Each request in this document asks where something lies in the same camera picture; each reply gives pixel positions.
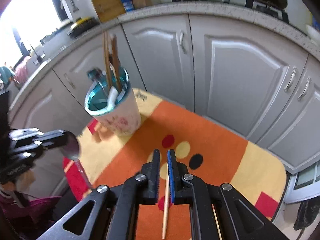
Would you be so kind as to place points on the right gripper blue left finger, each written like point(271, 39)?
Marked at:
point(152, 171)

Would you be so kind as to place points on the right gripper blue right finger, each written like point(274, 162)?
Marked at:
point(176, 171)

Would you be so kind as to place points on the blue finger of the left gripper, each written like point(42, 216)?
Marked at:
point(45, 139)

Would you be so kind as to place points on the pale wooden chopstick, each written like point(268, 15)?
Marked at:
point(166, 204)

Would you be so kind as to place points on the white ceramic spoon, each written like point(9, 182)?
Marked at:
point(112, 96)

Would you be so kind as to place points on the brown wooden chopstick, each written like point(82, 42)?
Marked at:
point(107, 63)
point(115, 61)

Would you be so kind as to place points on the magenta sleeved left forearm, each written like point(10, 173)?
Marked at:
point(32, 221)

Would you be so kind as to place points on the left hand in white glove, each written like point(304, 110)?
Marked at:
point(17, 179)

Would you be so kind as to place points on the orange yellow red towel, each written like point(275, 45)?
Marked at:
point(209, 151)

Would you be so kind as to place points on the teal rimmed utensil holder cup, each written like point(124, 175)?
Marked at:
point(123, 118)

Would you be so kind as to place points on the yellow lidded black casserole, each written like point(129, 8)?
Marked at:
point(82, 25)

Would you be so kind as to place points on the wooden cutting board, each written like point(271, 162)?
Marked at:
point(108, 9)

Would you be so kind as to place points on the blue white salt bag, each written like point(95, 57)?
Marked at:
point(128, 5)

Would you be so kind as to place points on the black glass gas stove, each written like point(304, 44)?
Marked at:
point(259, 5)

